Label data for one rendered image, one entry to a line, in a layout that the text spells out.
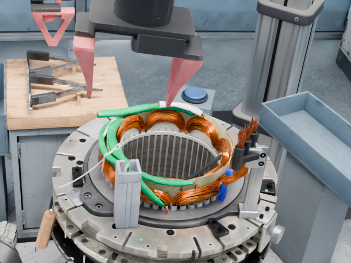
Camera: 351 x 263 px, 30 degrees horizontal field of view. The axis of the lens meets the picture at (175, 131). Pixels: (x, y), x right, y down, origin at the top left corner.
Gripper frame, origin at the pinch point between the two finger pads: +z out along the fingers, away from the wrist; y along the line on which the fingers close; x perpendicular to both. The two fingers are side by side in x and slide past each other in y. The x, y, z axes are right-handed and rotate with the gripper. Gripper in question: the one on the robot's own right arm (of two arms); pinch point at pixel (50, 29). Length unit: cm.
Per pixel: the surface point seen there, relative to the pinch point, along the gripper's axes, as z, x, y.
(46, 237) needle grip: 11.8, -3.2, 36.9
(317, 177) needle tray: 12, 41, 29
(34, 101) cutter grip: 6.3, -3.5, 12.2
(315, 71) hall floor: 118, 147, -165
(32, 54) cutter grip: 6.3, -3.2, -2.4
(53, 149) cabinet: 16.1, -0.6, 12.7
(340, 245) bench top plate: 36, 54, 23
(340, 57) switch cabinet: 112, 162, -170
